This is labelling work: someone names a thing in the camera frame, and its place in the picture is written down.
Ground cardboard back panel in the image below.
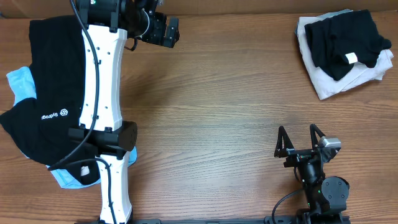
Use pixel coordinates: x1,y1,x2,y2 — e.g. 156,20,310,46
1,0,397,19

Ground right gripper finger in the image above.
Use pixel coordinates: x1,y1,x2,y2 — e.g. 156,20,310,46
310,124,325,149
274,126,295,158

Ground black t-shirt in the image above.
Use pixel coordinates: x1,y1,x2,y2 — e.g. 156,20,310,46
304,9,392,81

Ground light blue garment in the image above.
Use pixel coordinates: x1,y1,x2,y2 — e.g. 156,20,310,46
6,65,137,190

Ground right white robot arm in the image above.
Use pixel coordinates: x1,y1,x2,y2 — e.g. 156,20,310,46
271,124,351,224

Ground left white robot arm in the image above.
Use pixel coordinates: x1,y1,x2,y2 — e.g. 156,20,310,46
69,0,180,223

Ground black logo garment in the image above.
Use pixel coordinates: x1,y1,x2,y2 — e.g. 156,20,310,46
1,16,100,185

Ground white folded shirt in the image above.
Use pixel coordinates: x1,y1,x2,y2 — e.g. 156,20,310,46
296,26,394,100

